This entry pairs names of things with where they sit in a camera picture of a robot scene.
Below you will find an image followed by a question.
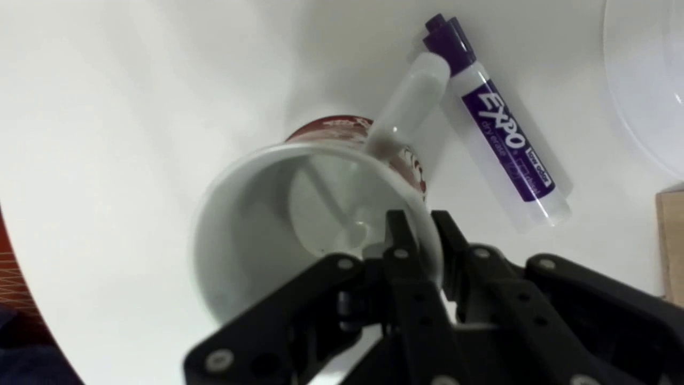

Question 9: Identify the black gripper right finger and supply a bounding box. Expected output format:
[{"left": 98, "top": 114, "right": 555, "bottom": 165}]
[{"left": 432, "top": 209, "right": 684, "bottom": 385}]

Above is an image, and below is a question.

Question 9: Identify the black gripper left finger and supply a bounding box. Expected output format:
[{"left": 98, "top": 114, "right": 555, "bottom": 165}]
[{"left": 182, "top": 209, "right": 458, "bottom": 385}]

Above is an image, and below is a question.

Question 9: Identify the maroon white ceramic mug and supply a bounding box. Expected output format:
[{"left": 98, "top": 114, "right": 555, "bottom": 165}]
[{"left": 190, "top": 49, "right": 460, "bottom": 329}]

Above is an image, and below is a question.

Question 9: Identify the purple Expo marker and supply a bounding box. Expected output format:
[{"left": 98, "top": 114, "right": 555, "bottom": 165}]
[{"left": 421, "top": 10, "right": 572, "bottom": 223}]

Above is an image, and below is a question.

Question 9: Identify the brown paper napkin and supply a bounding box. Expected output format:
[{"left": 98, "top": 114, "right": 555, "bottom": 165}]
[{"left": 655, "top": 184, "right": 684, "bottom": 302}]

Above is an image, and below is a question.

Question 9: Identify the white plate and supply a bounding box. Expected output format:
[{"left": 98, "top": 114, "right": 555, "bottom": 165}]
[{"left": 600, "top": 0, "right": 684, "bottom": 179}]

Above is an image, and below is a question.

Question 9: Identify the navy blue cloth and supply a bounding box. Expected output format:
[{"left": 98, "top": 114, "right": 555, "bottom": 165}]
[{"left": 0, "top": 306, "right": 84, "bottom": 385}]

